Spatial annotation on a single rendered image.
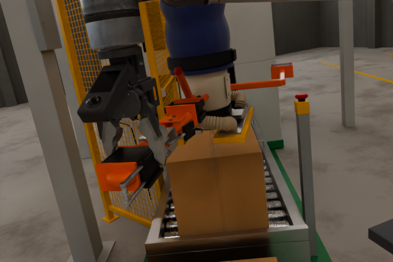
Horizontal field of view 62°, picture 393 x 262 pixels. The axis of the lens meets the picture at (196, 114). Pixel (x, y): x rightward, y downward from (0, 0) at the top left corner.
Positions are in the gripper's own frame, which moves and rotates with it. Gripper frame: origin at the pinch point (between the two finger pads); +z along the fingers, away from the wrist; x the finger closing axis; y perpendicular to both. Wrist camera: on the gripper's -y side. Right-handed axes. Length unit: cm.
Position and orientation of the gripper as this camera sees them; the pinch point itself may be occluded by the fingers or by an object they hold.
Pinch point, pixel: (135, 162)
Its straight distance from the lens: 59.7
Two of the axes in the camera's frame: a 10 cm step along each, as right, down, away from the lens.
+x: -9.5, 0.6, 3.0
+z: 1.4, 9.6, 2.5
